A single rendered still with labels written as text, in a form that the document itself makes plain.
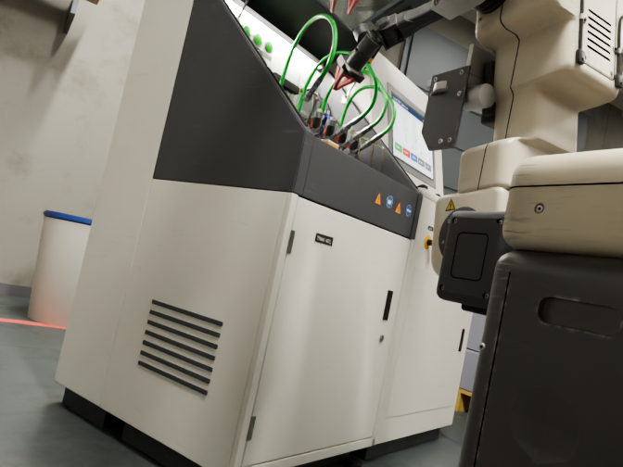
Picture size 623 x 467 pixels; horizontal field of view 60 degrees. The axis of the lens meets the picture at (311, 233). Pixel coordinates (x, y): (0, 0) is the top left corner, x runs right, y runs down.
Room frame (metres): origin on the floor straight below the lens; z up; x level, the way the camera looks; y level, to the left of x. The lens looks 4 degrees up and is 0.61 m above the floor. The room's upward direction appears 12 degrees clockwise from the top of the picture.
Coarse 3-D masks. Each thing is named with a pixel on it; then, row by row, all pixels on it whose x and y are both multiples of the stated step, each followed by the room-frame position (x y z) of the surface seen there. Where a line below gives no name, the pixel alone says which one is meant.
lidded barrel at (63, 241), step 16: (48, 224) 3.18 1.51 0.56; (64, 224) 3.13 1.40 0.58; (80, 224) 3.13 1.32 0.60; (48, 240) 3.17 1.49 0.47; (64, 240) 3.14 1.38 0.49; (80, 240) 3.14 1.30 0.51; (48, 256) 3.16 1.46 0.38; (64, 256) 3.14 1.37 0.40; (80, 256) 3.16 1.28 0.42; (48, 272) 3.16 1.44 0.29; (64, 272) 3.15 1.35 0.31; (32, 288) 3.24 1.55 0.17; (48, 288) 3.16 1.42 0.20; (64, 288) 3.16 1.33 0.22; (32, 304) 3.21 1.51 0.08; (48, 304) 3.16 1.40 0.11; (64, 304) 3.17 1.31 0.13; (48, 320) 3.17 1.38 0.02; (64, 320) 3.18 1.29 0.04
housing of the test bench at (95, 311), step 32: (160, 0) 1.80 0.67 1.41; (192, 0) 1.70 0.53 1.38; (160, 32) 1.78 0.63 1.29; (160, 64) 1.75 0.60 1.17; (128, 96) 1.84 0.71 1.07; (160, 96) 1.73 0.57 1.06; (128, 128) 1.81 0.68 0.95; (160, 128) 1.70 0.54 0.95; (128, 160) 1.78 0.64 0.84; (128, 192) 1.76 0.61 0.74; (96, 224) 1.84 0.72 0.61; (128, 224) 1.73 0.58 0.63; (96, 256) 1.81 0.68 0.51; (128, 256) 1.71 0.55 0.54; (96, 288) 1.79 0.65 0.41; (96, 320) 1.76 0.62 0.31; (64, 352) 1.85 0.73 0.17; (96, 352) 1.74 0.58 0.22; (64, 384) 1.82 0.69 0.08; (96, 384) 1.72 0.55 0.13; (96, 416) 1.74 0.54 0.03
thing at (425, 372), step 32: (384, 64) 2.20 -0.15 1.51; (416, 96) 2.44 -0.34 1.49; (384, 128) 2.15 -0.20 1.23; (416, 256) 1.92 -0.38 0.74; (416, 288) 1.96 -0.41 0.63; (416, 320) 2.00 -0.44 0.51; (448, 320) 2.23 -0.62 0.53; (416, 352) 2.04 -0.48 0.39; (448, 352) 2.28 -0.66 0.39; (416, 384) 2.08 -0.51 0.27; (448, 384) 2.33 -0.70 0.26; (384, 416) 1.92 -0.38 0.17; (416, 416) 2.13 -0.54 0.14; (448, 416) 2.40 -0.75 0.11; (384, 448) 2.05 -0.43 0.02
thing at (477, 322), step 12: (480, 324) 3.10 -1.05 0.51; (468, 336) 3.16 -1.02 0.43; (480, 336) 3.09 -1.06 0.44; (468, 348) 3.15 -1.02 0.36; (468, 360) 3.13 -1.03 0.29; (468, 372) 3.12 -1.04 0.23; (468, 384) 3.10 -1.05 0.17; (468, 396) 3.17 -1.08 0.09; (456, 408) 3.14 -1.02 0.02; (468, 408) 3.18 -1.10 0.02
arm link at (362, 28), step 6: (384, 18) 1.59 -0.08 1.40; (360, 24) 1.69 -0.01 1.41; (366, 24) 1.69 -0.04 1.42; (372, 24) 1.67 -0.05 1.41; (378, 24) 1.59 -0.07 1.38; (384, 24) 1.59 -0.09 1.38; (354, 30) 1.70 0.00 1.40; (360, 30) 1.67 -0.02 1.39; (372, 30) 1.65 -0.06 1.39; (378, 30) 1.60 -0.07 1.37; (354, 36) 1.71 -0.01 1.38; (360, 36) 1.66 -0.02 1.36; (378, 36) 1.61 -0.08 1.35
